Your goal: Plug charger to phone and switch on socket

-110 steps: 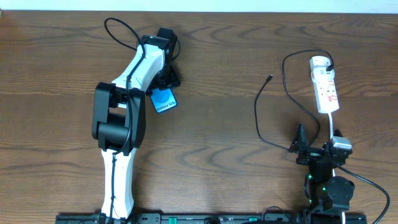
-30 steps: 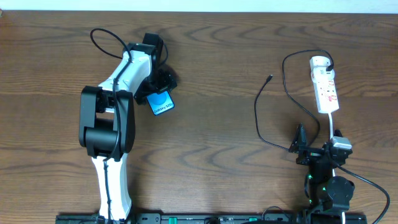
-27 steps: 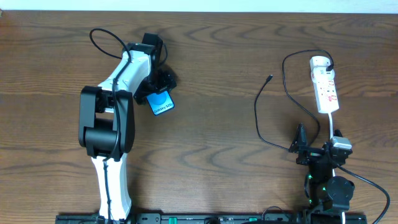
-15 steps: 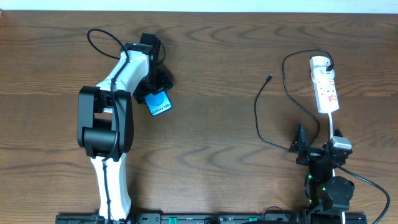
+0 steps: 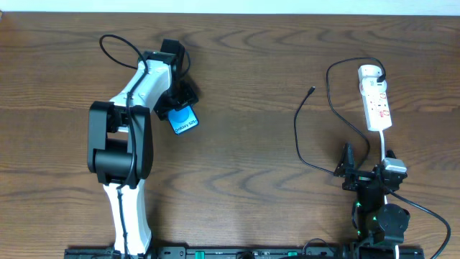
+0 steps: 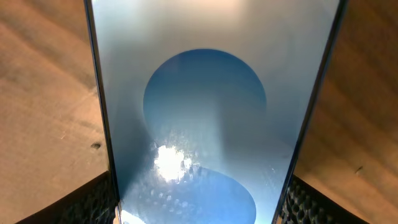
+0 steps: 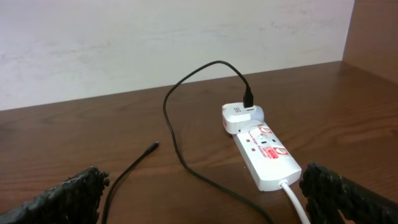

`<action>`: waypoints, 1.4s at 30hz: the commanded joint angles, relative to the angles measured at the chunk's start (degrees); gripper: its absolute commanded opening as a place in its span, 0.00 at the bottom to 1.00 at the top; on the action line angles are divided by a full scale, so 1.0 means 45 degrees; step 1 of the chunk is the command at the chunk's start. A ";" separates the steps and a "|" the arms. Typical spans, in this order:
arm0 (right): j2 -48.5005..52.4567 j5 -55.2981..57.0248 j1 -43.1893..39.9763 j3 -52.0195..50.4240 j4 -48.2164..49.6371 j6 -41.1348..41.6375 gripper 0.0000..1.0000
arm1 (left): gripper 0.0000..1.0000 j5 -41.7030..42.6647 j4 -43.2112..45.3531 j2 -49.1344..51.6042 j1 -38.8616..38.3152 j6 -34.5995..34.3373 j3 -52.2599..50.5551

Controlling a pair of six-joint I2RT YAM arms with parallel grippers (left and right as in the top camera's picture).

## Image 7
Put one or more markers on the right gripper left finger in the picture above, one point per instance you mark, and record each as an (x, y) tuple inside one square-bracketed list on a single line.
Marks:
[(75, 200)]

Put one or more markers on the white power strip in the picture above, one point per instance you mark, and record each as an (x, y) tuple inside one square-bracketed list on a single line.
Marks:
[(267, 159)]

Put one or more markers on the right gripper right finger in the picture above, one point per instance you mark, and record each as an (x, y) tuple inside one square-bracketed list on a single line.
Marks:
[(332, 198)]

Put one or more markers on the white USB wall charger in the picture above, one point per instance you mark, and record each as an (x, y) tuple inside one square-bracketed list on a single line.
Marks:
[(238, 119)]

